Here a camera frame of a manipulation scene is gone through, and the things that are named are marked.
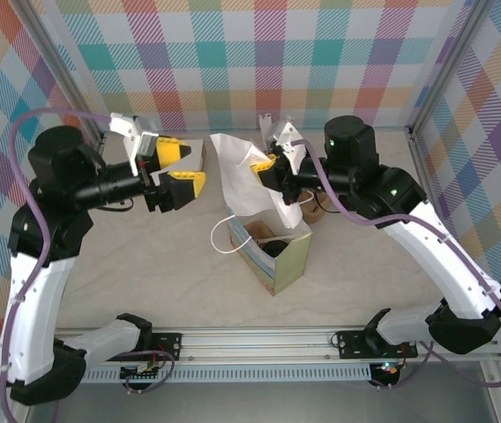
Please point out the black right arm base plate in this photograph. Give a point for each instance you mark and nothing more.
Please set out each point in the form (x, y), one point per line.
(352, 343)

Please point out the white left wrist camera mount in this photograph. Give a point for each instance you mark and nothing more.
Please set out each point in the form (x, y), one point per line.
(129, 132)

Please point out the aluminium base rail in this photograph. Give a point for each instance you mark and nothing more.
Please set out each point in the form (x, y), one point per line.
(255, 341)

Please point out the white paper napkin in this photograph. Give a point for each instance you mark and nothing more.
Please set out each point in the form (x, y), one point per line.
(237, 176)

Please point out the floral green paper gift bag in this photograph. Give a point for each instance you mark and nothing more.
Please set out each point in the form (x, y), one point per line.
(288, 264)

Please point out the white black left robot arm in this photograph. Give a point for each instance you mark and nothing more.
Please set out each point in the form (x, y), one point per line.
(34, 317)

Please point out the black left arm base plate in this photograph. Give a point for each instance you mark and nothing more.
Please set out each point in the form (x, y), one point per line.
(169, 343)

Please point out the small controller circuit board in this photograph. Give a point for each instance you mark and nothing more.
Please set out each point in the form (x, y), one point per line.
(140, 372)
(387, 369)

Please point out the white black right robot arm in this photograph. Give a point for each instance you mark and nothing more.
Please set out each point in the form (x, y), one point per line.
(444, 260)

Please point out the aluminium frame post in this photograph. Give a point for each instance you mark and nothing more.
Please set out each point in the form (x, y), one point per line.
(56, 57)
(449, 57)

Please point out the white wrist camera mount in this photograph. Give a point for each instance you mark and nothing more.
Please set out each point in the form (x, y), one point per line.
(129, 132)
(292, 145)

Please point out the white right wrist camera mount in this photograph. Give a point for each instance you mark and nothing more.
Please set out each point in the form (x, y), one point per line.
(292, 145)

